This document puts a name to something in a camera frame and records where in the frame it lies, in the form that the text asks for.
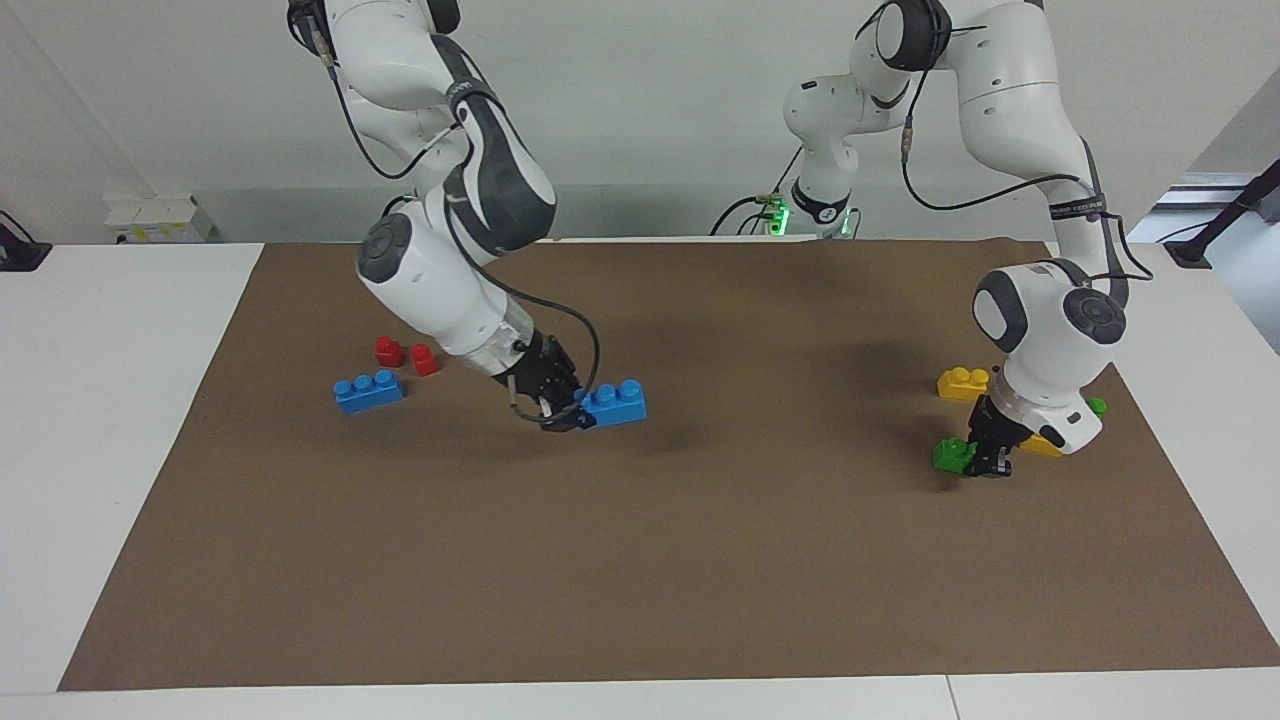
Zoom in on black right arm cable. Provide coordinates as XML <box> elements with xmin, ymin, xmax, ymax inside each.
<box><xmin>287</xmin><ymin>0</ymin><xmax>601</xmax><ymax>429</ymax></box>

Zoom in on black table clamp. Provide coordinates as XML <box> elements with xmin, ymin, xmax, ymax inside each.
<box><xmin>0</xmin><ymin>210</ymin><xmax>53</xmax><ymax>273</ymax></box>

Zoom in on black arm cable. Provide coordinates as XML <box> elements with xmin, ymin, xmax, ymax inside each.
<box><xmin>287</xmin><ymin>0</ymin><xmax>601</xmax><ymax>429</ymax></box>
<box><xmin>900</xmin><ymin>60</ymin><xmax>1153</xmax><ymax>283</ymax></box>

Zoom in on brown table mat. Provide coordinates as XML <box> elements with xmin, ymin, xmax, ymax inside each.
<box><xmin>57</xmin><ymin>238</ymin><xmax>1280</xmax><ymax>693</ymax></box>

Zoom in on black base cables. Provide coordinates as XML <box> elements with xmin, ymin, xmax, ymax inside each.
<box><xmin>710</xmin><ymin>148</ymin><xmax>806</xmax><ymax>237</ymax></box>

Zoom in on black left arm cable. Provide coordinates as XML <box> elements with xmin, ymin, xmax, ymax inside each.
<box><xmin>900</xmin><ymin>60</ymin><xmax>1153</xmax><ymax>283</ymax></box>

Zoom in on black stand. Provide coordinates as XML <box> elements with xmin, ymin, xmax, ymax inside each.
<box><xmin>1160</xmin><ymin>160</ymin><xmax>1280</xmax><ymax>268</ymax></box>

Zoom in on white wall socket box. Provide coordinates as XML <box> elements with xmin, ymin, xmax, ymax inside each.
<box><xmin>104</xmin><ymin>193</ymin><xmax>215</xmax><ymax>245</ymax></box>

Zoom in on blue toy brick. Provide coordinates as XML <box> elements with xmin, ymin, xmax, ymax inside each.
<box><xmin>580</xmin><ymin>379</ymin><xmax>648</xmax><ymax>429</ymax></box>
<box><xmin>334</xmin><ymin>369</ymin><xmax>406</xmax><ymax>414</ymax></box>

